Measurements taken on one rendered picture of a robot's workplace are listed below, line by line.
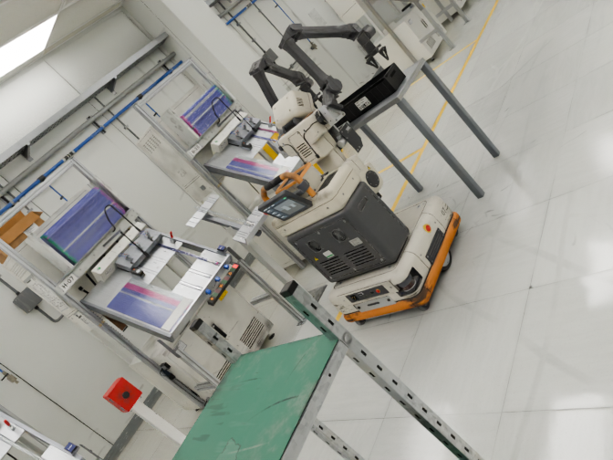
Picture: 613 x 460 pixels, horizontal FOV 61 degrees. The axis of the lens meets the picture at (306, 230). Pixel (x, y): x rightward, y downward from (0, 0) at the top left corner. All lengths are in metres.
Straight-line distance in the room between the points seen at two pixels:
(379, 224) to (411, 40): 4.64
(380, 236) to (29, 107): 4.02
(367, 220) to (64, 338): 3.26
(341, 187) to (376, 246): 0.34
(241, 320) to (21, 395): 2.02
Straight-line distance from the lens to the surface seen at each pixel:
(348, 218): 2.56
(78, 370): 5.11
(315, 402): 1.02
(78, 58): 6.21
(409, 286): 2.66
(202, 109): 4.50
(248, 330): 3.87
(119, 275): 3.70
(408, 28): 7.01
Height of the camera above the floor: 1.42
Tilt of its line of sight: 16 degrees down
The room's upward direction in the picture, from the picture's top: 45 degrees counter-clockwise
